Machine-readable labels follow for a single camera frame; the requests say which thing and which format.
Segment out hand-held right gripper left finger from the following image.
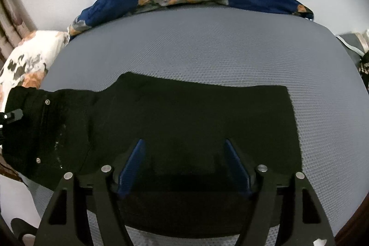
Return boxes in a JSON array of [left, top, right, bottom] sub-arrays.
[[35, 139, 147, 246]]

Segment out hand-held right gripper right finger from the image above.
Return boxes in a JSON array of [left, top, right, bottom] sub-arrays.
[[225, 139, 336, 246]]

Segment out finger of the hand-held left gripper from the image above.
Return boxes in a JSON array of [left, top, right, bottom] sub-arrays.
[[0, 108, 24, 127]]

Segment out black pants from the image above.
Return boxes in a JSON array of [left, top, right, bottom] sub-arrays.
[[3, 71, 302, 235]]

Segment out brown patterned cloth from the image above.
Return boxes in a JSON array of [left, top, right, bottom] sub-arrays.
[[0, 154, 22, 181]]

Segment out white floral pillow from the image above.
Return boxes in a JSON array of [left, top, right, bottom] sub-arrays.
[[0, 30, 71, 108]]

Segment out grey textured mattress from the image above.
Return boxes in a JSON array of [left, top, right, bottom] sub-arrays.
[[29, 4, 366, 246]]

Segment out black and cream zigzag cloth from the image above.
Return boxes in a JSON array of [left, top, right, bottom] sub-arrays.
[[357, 52, 369, 77]]

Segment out grey cloth with white edge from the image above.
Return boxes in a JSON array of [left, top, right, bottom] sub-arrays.
[[336, 30, 369, 57]]

